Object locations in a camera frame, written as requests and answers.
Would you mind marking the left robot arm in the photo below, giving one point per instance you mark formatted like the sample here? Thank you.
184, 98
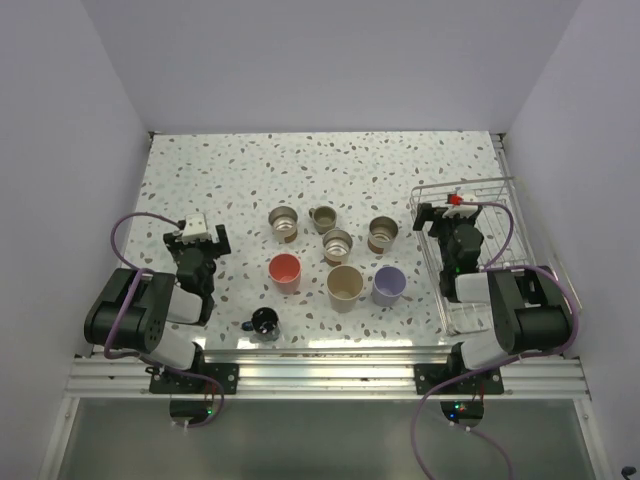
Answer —
133, 313

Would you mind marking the purple plastic cup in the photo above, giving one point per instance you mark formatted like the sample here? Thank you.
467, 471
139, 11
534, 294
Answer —
389, 284

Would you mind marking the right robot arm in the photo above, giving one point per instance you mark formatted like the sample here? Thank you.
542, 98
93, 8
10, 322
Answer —
532, 314

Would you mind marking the red plastic cup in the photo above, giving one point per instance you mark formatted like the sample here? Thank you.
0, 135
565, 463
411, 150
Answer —
285, 272

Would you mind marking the steel tumbler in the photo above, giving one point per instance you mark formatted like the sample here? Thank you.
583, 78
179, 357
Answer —
382, 233
337, 246

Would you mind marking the centre steel tumbler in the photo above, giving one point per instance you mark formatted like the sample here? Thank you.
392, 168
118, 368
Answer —
337, 246

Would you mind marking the steel tumbler cork band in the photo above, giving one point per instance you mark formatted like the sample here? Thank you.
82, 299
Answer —
283, 221

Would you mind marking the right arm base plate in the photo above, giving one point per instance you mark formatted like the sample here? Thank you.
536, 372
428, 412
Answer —
429, 375

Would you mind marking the right steel tumbler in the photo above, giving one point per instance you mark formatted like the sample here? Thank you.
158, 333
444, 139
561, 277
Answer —
382, 233

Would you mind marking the dark blue ceramic mug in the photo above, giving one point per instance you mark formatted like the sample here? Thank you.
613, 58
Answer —
263, 326

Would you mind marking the grey ceramic mug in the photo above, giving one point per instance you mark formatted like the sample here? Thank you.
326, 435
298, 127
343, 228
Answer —
323, 218

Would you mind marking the aluminium frame rail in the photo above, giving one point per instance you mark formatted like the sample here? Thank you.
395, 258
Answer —
342, 374

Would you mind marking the beige plastic cup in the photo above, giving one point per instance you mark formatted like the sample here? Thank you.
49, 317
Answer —
345, 285

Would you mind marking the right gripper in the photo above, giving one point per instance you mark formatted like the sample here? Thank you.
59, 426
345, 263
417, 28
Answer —
426, 213

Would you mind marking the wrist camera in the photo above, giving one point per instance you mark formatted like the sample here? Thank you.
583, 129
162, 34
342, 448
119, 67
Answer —
463, 205
195, 228

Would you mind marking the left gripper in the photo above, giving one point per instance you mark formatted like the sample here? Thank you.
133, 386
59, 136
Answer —
174, 243

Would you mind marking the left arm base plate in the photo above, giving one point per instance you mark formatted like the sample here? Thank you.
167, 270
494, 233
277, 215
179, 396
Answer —
165, 383

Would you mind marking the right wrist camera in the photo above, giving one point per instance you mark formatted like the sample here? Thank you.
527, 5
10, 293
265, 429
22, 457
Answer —
463, 205

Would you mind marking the wire dish rack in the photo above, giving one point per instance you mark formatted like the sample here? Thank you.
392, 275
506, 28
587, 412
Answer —
508, 232

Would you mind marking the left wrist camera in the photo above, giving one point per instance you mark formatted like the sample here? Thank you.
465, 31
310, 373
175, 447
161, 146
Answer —
195, 228

